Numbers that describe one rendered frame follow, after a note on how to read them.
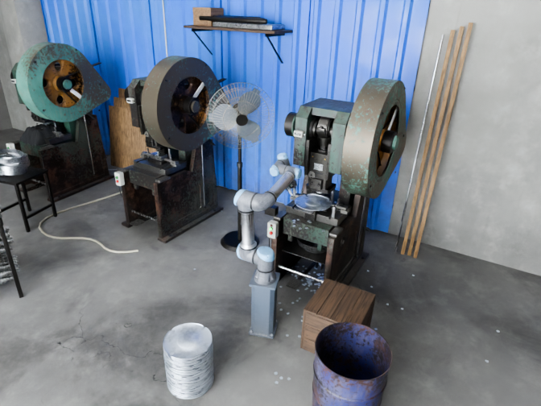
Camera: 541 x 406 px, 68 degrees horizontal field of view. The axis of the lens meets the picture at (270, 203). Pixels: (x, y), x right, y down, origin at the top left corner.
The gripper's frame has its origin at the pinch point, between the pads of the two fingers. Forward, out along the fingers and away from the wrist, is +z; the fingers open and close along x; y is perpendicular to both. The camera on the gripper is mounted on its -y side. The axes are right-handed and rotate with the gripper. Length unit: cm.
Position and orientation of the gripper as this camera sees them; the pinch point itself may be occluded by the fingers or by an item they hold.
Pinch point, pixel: (292, 194)
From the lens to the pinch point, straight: 308.9
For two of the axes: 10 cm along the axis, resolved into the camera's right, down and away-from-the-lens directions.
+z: 2.8, 8.2, 5.0
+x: 9.1, -3.9, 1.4
